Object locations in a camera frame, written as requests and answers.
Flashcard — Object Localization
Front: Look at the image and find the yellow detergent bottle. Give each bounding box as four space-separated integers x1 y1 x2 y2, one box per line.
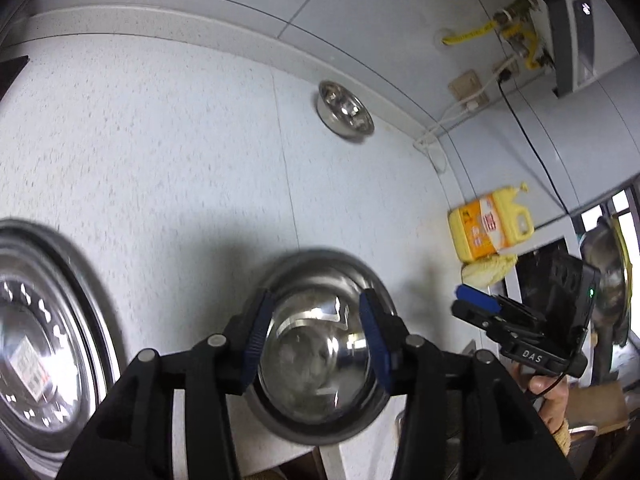
447 182 536 264

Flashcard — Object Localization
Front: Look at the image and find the white power cable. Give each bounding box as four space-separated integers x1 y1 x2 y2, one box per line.
412 57 516 174

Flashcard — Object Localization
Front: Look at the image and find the small steel bowl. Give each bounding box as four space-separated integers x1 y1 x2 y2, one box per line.
252 246 403 447
315 80 376 145

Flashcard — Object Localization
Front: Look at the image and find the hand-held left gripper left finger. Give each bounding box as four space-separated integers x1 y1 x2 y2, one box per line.
55 287 278 480

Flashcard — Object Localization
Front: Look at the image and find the window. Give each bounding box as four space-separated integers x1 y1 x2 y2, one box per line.
577 180 640 241

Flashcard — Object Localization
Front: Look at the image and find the brown cardboard piece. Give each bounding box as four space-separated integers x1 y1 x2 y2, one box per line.
567 380 631 434

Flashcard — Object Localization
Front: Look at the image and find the person's right hand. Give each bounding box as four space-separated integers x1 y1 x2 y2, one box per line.
512 362 571 434

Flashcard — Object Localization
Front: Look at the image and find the round metal pan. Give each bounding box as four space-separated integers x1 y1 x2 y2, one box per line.
579 215 632 348

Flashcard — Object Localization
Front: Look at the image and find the grey water heater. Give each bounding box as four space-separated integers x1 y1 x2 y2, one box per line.
532 0 599 97

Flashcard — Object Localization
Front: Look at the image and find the large labelled steel plate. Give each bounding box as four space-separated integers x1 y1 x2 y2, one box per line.
0 216 122 466

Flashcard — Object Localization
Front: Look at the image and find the brass pipe valve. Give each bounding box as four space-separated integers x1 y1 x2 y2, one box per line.
492 0 539 31
516 40 554 71

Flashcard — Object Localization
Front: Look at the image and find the yellow sponge cloth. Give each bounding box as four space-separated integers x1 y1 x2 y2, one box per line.
461 252 519 289

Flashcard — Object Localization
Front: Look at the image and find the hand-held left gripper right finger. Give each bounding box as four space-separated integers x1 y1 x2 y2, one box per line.
359 287 576 480

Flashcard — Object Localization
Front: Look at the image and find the black power cable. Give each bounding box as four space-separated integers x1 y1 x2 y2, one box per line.
497 72 574 216

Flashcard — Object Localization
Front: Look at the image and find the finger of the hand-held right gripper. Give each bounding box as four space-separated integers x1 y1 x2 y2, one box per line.
451 300 546 346
455 283 546 329

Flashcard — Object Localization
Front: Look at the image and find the beige wall socket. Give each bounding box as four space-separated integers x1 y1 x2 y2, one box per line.
448 71 484 99

